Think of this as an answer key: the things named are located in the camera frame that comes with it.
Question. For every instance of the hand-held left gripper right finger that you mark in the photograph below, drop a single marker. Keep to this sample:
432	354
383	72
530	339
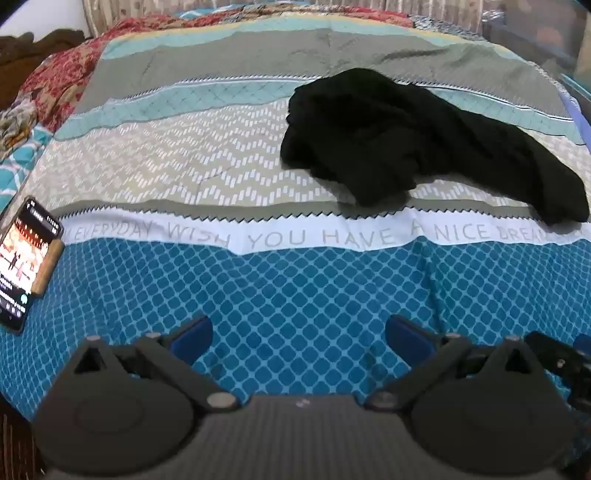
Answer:
406	339

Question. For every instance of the blue mattress edge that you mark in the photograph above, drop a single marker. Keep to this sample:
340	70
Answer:
577	115

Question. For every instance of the black pants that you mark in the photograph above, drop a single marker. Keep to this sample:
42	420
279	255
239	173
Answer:
369	138

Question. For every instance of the wooden phone stand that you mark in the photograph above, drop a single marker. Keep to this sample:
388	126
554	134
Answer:
48	270

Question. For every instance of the clear plastic storage box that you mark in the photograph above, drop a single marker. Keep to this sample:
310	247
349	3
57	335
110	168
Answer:
540	32

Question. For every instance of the beige floral curtain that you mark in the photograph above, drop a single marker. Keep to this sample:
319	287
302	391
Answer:
277	5

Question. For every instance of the teal lattice quilt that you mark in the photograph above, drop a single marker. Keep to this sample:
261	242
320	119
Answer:
21	161

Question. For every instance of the dark wooden teal-edged furniture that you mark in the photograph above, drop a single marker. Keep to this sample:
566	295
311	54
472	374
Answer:
582	87

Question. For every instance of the black smartphone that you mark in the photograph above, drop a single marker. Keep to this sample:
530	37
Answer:
18	267

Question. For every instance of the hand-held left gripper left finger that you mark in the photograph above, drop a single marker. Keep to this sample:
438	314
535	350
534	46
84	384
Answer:
194	339

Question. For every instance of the patterned teal grey bedsheet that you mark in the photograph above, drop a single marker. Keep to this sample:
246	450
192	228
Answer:
295	286

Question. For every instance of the brown cloth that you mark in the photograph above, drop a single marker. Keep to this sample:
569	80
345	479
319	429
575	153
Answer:
27	50

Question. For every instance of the red floral patchwork quilt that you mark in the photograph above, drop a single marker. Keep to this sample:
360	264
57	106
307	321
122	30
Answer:
60	78

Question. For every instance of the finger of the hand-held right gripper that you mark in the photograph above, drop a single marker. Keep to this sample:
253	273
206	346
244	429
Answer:
551	353

